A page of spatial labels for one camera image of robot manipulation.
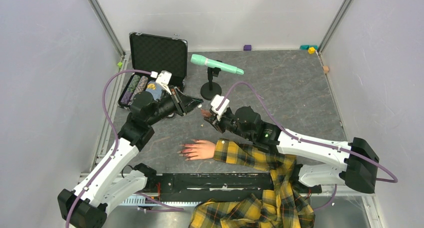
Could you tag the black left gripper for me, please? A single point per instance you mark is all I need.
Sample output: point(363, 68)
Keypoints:
point(184, 104)

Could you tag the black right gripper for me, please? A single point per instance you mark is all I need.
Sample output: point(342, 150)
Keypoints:
point(213, 119)

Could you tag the pink nail polish bottle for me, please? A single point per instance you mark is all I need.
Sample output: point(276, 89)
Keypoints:
point(205, 113)

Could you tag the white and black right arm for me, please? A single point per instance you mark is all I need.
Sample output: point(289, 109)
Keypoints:
point(352, 164)

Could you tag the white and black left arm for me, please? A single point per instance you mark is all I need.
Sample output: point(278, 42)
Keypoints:
point(91, 201)

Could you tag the mannequin hand with stained nails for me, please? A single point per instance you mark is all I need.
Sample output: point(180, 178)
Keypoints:
point(197, 150)

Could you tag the black microphone stand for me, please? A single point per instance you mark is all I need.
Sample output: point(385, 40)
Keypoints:
point(210, 89)

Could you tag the mint green microphone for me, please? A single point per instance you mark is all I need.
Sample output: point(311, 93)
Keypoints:
point(201, 60)

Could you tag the black poker chip case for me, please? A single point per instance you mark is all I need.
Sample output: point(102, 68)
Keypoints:
point(154, 53)

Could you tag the purple cube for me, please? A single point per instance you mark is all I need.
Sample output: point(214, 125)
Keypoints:
point(247, 47)

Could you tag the teal block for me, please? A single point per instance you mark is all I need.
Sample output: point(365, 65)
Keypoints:
point(306, 47)

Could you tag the yellow cube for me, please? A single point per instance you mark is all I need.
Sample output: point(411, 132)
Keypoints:
point(311, 50)

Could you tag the tan cube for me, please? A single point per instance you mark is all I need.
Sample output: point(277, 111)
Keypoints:
point(326, 69)

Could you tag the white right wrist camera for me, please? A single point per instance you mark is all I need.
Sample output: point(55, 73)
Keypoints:
point(219, 105)

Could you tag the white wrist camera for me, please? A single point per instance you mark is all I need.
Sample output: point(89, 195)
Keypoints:
point(162, 79)
point(219, 105)

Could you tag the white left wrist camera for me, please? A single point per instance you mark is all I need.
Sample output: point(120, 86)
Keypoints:
point(162, 79)

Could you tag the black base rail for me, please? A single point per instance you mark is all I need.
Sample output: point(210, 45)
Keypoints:
point(203, 187)

